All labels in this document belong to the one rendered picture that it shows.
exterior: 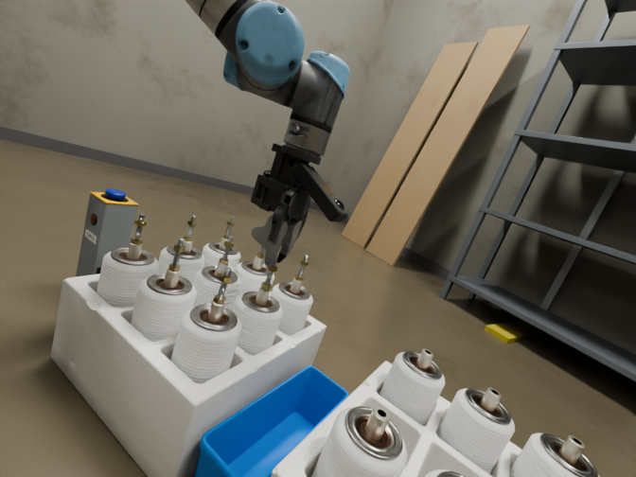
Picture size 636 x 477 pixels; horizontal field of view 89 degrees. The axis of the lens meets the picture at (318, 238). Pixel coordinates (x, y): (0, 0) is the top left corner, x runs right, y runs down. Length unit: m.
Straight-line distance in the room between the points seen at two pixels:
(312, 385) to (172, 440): 0.31
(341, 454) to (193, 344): 0.26
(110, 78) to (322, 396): 2.63
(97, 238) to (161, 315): 0.30
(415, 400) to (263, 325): 0.30
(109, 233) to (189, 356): 0.39
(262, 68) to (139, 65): 2.58
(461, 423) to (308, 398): 0.32
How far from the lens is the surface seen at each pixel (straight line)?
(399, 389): 0.66
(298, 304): 0.70
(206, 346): 0.54
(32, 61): 2.94
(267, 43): 0.41
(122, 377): 0.65
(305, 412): 0.81
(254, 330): 0.62
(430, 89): 3.05
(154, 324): 0.62
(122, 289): 0.70
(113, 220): 0.84
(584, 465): 0.71
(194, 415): 0.54
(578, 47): 2.27
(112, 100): 2.95
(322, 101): 0.56
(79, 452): 0.71
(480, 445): 0.66
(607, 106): 2.71
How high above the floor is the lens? 0.54
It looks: 13 degrees down
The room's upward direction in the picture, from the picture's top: 19 degrees clockwise
